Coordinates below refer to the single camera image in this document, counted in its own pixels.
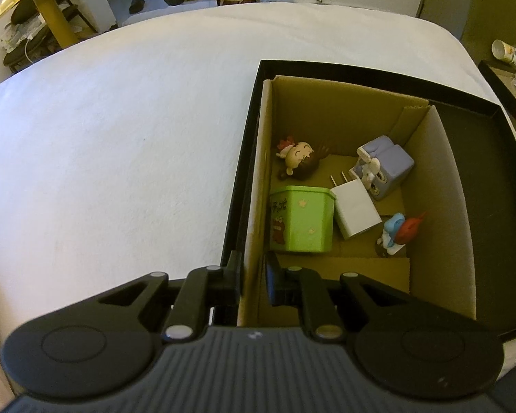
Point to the white plug charger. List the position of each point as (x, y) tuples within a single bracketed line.
[(356, 211)]

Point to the grey floor mat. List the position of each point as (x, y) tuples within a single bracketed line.
[(155, 17)]

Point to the black framed cardboard tray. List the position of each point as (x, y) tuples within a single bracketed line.
[(501, 81)]

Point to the black chair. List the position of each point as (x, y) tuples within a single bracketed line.
[(21, 47)]

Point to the black shallow tray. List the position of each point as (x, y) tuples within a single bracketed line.
[(486, 223)]

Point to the purple cube toy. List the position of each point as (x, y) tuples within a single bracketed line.
[(391, 163)]

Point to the printed paper cup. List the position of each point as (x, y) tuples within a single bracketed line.
[(509, 53)]

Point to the green toy bin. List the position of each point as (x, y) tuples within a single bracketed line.
[(305, 219)]

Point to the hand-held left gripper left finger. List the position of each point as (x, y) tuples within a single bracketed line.
[(234, 279)]

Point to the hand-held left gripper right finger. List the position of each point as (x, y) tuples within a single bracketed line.
[(275, 284)]

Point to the large leaning cardboard sheet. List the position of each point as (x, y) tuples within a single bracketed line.
[(477, 4)]

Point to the blue-hatted small figure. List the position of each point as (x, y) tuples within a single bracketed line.
[(402, 232)]

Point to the brown-haired doll figure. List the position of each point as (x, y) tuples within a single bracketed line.
[(303, 159)]

